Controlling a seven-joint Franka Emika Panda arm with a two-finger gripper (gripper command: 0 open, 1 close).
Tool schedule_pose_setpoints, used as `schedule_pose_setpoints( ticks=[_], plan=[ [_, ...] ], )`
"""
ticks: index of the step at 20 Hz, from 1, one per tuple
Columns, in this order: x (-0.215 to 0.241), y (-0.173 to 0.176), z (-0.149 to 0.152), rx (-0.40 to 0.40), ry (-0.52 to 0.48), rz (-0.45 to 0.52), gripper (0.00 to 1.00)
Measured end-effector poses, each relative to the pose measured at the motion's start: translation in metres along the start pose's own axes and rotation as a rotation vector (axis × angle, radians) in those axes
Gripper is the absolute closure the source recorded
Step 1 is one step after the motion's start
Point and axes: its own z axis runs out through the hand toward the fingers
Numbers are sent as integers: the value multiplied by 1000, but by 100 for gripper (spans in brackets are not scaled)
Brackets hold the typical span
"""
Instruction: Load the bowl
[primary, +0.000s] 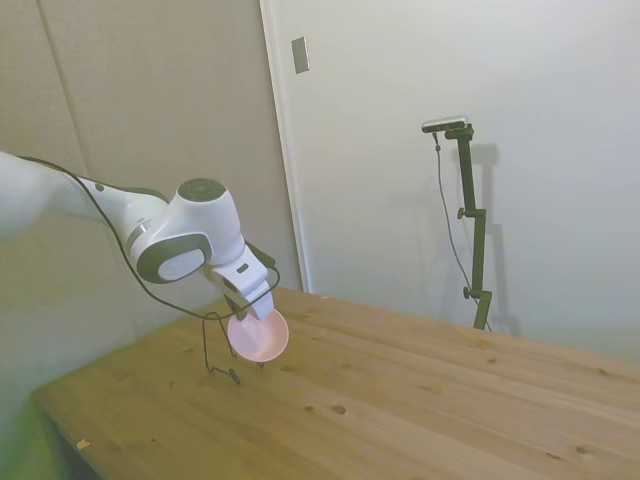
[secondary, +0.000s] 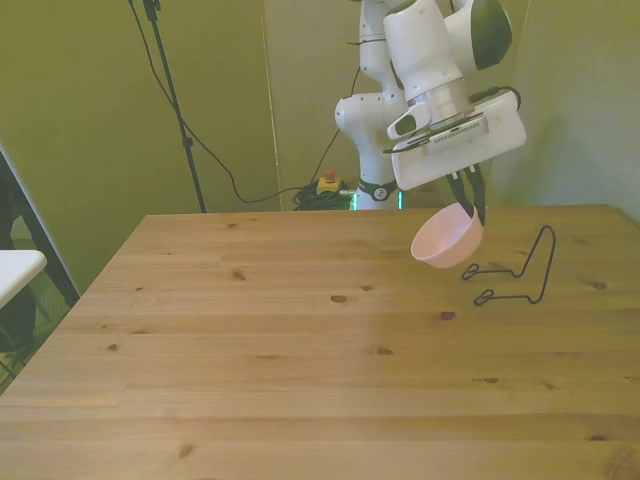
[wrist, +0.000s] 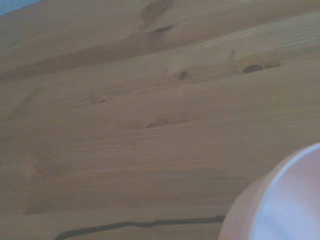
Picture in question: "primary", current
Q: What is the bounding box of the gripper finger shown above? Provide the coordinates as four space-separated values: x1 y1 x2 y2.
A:
248 286 278 322
222 293 247 322

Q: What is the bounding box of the grey exterior camera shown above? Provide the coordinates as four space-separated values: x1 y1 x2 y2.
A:
421 114 470 135

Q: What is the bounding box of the black wire dish rack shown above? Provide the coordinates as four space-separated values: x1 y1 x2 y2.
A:
200 309 267 386

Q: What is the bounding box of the white door frame trim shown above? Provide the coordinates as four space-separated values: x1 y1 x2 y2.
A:
259 0 314 294

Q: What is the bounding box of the dark green camera stand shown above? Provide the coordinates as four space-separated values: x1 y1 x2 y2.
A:
444 124 494 331

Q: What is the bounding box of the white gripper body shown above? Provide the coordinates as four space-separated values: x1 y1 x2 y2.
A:
208 245 272 305

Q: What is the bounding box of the pink plastic bowl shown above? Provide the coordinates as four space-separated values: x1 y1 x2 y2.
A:
226 308 291 362

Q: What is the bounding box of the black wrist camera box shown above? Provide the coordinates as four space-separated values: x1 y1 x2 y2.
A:
246 243 278 270

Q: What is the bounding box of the grey wall switch plate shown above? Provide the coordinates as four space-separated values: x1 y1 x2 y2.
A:
291 36 311 75

